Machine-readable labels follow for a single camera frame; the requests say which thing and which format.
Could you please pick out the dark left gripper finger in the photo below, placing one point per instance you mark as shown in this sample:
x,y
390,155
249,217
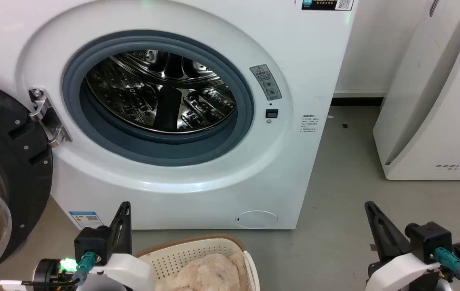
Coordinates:
x,y
128,226
117,230

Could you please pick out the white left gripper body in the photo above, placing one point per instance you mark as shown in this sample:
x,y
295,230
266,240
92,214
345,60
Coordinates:
x,y
127,270

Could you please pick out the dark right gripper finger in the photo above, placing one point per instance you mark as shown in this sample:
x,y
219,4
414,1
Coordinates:
x,y
385,234

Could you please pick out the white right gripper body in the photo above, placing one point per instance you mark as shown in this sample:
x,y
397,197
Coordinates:
x,y
404,273

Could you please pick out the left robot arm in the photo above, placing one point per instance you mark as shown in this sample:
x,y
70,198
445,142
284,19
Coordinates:
x,y
48,273

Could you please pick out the fluffy cream plush fabric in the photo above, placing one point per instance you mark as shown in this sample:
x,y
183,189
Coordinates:
x,y
207,275

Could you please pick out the black round washer door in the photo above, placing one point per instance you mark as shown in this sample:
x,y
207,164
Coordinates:
x,y
15,169

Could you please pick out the stainless steel washing machine drum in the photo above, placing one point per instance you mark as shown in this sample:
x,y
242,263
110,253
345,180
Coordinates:
x,y
161,91

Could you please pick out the blue energy label sticker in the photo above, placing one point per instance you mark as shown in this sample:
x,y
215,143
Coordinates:
x,y
85,218

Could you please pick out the white perforated laundry basket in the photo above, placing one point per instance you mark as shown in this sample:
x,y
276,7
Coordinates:
x,y
165,256

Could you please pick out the white front-load washing machine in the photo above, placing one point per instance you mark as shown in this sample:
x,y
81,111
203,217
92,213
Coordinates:
x,y
197,190

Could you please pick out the grey rubber door gasket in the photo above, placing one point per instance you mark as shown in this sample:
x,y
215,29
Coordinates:
x,y
155,151

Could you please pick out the oval filter cover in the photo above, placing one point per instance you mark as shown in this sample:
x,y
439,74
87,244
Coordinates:
x,y
256,219

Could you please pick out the metal door hinge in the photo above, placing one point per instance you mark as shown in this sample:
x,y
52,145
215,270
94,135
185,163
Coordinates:
x,y
46,116

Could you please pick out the black baseboard strip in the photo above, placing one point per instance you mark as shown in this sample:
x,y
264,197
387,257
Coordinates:
x,y
357,101

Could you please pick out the white air purifier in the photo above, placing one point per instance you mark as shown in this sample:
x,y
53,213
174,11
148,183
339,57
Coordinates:
x,y
436,101

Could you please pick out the black door latch socket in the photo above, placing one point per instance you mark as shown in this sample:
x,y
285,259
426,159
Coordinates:
x,y
271,113

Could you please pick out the grey warning sticker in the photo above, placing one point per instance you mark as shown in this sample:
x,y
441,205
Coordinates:
x,y
266,82

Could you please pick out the dark QR code sticker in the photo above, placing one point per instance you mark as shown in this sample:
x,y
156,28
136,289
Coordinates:
x,y
327,4

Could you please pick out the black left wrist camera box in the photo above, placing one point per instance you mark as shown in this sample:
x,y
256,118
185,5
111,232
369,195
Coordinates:
x,y
92,242

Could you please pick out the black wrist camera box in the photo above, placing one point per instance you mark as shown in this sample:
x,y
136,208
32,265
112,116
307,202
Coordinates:
x,y
92,242
428,240

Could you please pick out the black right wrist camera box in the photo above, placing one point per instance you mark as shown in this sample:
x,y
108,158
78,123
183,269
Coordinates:
x,y
428,240

